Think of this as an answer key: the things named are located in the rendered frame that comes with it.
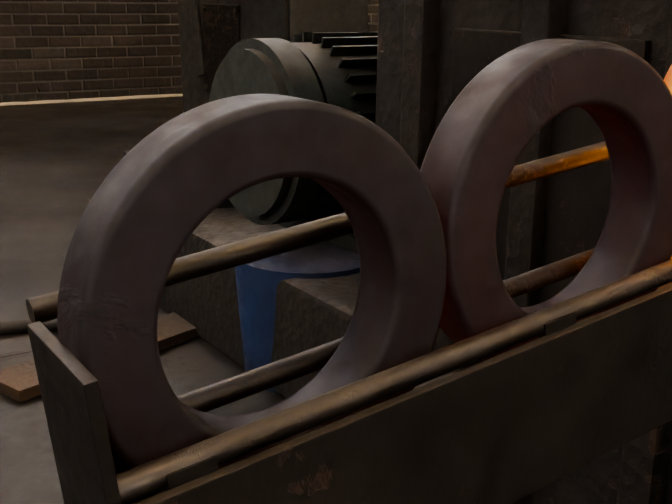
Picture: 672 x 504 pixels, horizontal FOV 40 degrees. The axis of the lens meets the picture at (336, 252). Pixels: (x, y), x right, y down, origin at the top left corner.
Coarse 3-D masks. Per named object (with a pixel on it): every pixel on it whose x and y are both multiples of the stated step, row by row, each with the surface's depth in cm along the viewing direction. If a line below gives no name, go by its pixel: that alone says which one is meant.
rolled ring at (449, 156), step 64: (512, 64) 46; (576, 64) 46; (640, 64) 49; (448, 128) 46; (512, 128) 45; (640, 128) 50; (448, 192) 44; (640, 192) 53; (448, 256) 45; (640, 256) 53; (448, 320) 48; (512, 320) 48
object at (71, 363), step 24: (48, 336) 38; (48, 360) 37; (72, 360) 35; (48, 384) 38; (72, 384) 35; (96, 384) 34; (48, 408) 40; (72, 408) 36; (96, 408) 34; (72, 432) 37; (96, 432) 34; (72, 456) 38; (96, 456) 34; (72, 480) 39; (96, 480) 35
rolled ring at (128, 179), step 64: (192, 128) 36; (256, 128) 37; (320, 128) 39; (128, 192) 35; (192, 192) 36; (384, 192) 41; (128, 256) 35; (384, 256) 43; (64, 320) 36; (128, 320) 36; (384, 320) 44; (128, 384) 37; (320, 384) 45; (128, 448) 37
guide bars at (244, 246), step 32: (544, 160) 56; (576, 160) 57; (320, 224) 48; (192, 256) 44; (224, 256) 45; (256, 256) 46; (576, 256) 57; (512, 288) 54; (32, 320) 41; (320, 352) 47; (224, 384) 44; (256, 384) 45
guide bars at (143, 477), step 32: (608, 288) 49; (640, 288) 50; (544, 320) 47; (576, 320) 48; (448, 352) 44; (480, 352) 44; (352, 384) 41; (384, 384) 42; (416, 384) 43; (288, 416) 39; (320, 416) 40; (192, 448) 37; (224, 448) 37; (256, 448) 38; (128, 480) 35; (160, 480) 36
